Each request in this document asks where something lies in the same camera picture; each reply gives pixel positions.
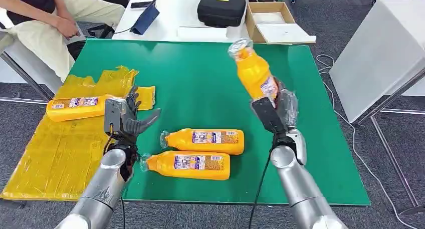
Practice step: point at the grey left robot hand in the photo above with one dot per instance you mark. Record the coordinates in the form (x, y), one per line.
(132, 124)

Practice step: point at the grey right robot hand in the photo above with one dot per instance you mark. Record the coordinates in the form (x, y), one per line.
(287, 108)

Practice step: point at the orange drink bottle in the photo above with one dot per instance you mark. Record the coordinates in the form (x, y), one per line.
(189, 165)
(76, 107)
(206, 141)
(254, 74)

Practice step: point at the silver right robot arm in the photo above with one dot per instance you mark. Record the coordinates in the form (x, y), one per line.
(299, 187)

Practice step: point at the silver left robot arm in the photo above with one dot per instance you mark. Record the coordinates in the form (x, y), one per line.
(103, 187)

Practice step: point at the green table mat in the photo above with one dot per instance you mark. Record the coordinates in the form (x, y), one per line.
(206, 88)

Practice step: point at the yellow plastic sheet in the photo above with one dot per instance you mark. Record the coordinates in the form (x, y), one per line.
(56, 154)

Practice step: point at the open cardboard box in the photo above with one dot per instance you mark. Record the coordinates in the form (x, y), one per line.
(254, 28)

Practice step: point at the white foam insert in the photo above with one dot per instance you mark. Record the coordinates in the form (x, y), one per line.
(269, 17)

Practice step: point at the black chair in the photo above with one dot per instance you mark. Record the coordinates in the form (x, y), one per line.
(99, 31)

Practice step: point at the white table with metal legs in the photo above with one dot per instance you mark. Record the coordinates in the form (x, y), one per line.
(378, 55)

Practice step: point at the tablet in blue case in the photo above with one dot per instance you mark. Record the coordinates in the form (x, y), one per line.
(145, 18)

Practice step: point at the person's right hand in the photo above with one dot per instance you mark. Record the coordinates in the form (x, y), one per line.
(68, 28)

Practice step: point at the white bench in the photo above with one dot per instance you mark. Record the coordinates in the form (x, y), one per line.
(26, 71)

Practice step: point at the black zip case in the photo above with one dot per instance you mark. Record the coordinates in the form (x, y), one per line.
(220, 8)

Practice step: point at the person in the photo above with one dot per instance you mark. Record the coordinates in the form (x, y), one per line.
(43, 45)

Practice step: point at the black phone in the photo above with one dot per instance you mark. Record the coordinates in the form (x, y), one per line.
(141, 4)

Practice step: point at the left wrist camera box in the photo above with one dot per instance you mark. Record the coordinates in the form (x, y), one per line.
(114, 116)

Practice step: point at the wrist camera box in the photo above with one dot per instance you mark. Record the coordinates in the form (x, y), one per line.
(267, 116)
(114, 116)

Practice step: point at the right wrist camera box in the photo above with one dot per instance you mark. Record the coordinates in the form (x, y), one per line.
(267, 116)

